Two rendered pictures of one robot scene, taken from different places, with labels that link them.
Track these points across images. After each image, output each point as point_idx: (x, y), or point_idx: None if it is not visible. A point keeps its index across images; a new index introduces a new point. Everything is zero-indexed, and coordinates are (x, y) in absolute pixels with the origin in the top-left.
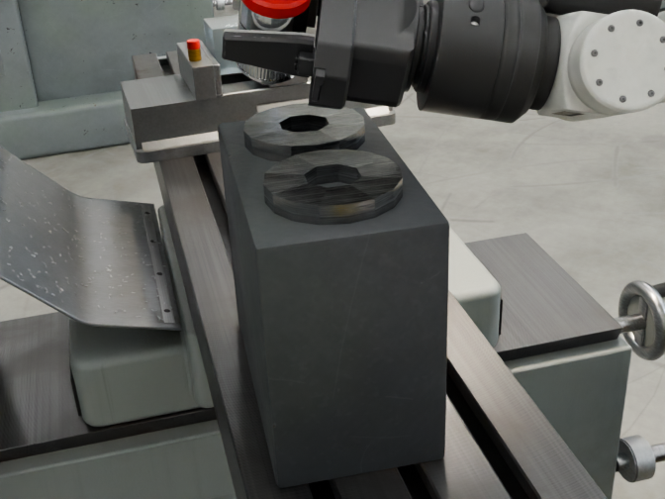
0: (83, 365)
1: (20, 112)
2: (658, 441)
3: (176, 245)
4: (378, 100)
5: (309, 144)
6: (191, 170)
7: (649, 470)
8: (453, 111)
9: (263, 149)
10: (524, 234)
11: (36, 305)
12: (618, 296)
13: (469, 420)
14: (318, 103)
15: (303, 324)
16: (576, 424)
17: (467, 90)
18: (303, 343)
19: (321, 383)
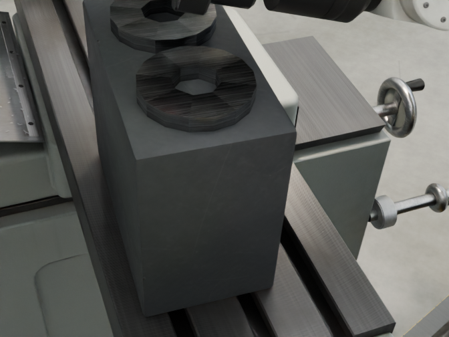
0: None
1: None
2: (386, 170)
3: (34, 61)
4: (234, 5)
5: (170, 37)
6: None
7: (392, 222)
8: (296, 14)
9: (129, 39)
10: (311, 37)
11: None
12: (363, 55)
13: (286, 243)
14: (182, 11)
15: (172, 210)
16: (344, 192)
17: (312, 1)
18: (170, 222)
19: (183, 249)
